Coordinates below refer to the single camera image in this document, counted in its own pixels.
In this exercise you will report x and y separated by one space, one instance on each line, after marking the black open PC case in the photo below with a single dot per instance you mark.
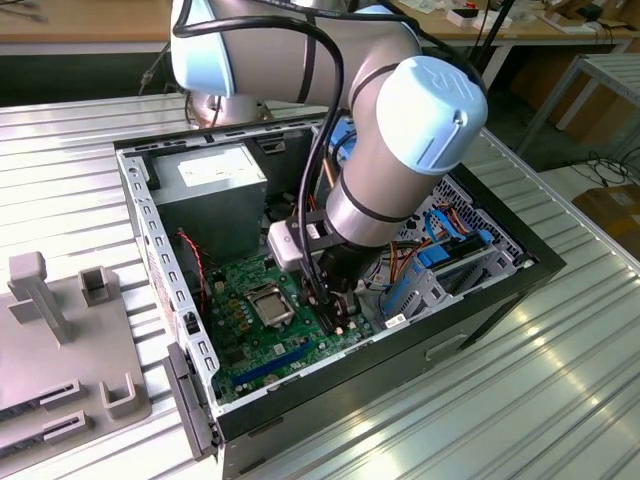
350 400

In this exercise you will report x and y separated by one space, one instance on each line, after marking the blue plastic latch strip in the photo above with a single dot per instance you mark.
395 300

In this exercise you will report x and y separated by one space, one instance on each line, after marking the brown flat cardboard piece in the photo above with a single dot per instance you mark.
560 20

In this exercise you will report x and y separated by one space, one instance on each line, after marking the brown square base plate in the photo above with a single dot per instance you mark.
200 120

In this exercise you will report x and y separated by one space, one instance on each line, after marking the blue expansion slot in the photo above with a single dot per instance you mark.
272 363

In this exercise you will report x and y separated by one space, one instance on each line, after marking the white flat box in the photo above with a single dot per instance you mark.
492 22

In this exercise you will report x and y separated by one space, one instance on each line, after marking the silver CPU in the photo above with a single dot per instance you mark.
272 307

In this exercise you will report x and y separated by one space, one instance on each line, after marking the brown cardboard box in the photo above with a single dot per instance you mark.
610 215
592 117

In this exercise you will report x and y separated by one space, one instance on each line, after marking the metal locking lever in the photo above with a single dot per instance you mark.
288 304

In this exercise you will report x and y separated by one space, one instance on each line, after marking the green motherboard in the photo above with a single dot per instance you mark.
285 350

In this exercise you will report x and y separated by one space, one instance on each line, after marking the dark RAM stick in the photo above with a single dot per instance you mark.
20 407

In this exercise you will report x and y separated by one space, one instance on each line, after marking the grey metal disk bay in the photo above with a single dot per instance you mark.
420 300

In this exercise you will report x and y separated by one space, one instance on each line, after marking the grey metal frame table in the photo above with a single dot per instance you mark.
617 67

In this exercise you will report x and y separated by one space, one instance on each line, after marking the long wooden desk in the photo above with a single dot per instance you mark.
525 32

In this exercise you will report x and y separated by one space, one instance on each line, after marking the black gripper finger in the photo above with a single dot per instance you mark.
347 307
320 300

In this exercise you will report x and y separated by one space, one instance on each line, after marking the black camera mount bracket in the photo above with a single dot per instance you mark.
320 235

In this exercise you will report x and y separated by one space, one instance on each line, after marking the black plastic case bracket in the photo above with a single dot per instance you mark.
152 175

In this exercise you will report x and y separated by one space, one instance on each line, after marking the grey parts rack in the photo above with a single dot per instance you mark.
75 340

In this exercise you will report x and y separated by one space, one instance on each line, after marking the blue disk carrier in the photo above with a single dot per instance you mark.
432 257
345 145

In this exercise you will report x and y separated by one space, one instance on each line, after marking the grey power supply unit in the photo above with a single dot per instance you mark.
210 225

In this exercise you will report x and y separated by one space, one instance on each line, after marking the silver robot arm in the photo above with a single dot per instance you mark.
400 165

